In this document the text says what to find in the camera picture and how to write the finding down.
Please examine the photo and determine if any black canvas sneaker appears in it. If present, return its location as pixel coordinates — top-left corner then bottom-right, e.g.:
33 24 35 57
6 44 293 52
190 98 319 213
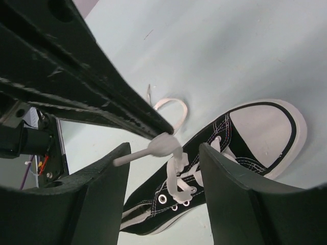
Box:
120 99 307 235

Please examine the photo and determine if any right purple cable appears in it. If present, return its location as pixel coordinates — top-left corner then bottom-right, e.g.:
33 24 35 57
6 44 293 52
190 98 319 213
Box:
19 160 33 191

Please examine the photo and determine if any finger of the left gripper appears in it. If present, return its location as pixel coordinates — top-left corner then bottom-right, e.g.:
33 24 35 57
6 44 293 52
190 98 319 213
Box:
1 1 173 134
1 77 158 139

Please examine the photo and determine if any white shoelace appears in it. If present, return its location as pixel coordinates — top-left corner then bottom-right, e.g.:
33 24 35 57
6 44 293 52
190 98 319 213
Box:
112 85 205 205

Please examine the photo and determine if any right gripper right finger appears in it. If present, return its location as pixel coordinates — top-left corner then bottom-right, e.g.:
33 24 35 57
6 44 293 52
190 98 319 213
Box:
199 143 326 244

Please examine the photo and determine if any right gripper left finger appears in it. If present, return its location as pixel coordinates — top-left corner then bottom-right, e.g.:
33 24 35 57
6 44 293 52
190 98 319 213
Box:
1 142 131 244

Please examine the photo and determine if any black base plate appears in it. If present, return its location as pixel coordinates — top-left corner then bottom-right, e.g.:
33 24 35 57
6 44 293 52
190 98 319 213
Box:
1 101 69 190

